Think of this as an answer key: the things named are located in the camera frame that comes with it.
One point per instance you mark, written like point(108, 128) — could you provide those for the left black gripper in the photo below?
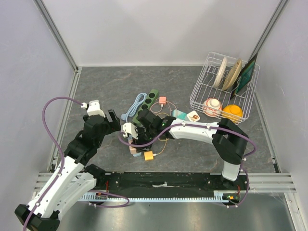
point(113, 126)

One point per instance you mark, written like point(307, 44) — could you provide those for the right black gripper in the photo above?
point(139, 141)

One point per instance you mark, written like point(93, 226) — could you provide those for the pink cube socket adapter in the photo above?
point(134, 151)

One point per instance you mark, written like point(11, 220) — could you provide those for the teal triangular power strip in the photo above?
point(180, 115)

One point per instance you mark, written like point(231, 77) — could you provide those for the pink usb charger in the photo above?
point(162, 101)

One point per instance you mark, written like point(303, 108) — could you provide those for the white cube socket adapter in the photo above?
point(193, 116)

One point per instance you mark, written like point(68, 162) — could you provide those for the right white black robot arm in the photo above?
point(228, 139)

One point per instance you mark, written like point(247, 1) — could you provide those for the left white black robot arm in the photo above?
point(59, 194)

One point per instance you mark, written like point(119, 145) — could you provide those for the yellow usb charger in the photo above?
point(148, 155)

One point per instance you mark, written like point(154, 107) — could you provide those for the orange bowl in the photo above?
point(233, 113)

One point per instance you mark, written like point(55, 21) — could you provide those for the white plate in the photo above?
point(220, 72)

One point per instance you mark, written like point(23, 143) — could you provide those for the beige plate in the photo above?
point(232, 75)

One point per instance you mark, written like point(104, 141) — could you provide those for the dark green square plate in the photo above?
point(245, 76)

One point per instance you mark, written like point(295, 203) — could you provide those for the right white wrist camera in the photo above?
point(129, 129)

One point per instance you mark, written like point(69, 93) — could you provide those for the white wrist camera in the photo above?
point(93, 108)
point(129, 129)

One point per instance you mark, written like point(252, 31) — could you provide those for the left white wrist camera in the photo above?
point(93, 108)

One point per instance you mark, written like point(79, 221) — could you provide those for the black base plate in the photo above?
point(168, 184)

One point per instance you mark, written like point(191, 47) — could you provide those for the white wire dish rack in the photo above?
point(203, 88)

